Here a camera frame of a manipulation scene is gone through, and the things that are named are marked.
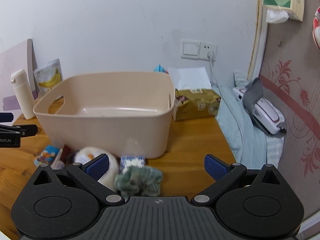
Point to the white thermos bottle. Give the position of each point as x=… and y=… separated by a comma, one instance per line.
x=22, y=97

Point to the light blue blanket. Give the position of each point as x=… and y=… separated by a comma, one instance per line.
x=240, y=135

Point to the white wall switch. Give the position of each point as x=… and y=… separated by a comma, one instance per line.
x=190, y=49

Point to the white paper box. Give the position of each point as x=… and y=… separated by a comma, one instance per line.
x=190, y=78

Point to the red and white object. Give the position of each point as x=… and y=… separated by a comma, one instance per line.
x=317, y=30

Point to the small blue toy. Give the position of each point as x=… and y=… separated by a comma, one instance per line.
x=160, y=68

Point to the white fluffy ball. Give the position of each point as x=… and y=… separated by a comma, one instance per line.
x=112, y=170

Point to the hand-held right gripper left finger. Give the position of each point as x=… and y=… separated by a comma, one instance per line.
x=98, y=168

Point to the beige plastic basin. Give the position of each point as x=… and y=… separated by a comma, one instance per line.
x=100, y=130

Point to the dark red small object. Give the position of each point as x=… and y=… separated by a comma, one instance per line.
x=67, y=153

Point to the colourful small packet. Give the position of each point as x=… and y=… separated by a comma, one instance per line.
x=46, y=155

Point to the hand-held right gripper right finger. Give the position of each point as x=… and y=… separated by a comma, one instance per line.
x=212, y=166

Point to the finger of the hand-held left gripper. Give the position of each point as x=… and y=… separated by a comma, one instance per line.
x=25, y=130
x=6, y=117

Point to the white handheld appliance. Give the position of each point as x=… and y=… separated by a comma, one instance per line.
x=267, y=115

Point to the green knitted sock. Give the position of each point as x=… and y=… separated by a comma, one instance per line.
x=140, y=180

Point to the floral bed headboard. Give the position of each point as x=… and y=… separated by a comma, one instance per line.
x=287, y=92

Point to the blue white tissue packet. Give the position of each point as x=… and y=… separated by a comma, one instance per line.
x=132, y=161

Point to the gold tissue pack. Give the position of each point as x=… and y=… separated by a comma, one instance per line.
x=195, y=105

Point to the banana snack bag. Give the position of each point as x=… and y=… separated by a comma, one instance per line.
x=50, y=77

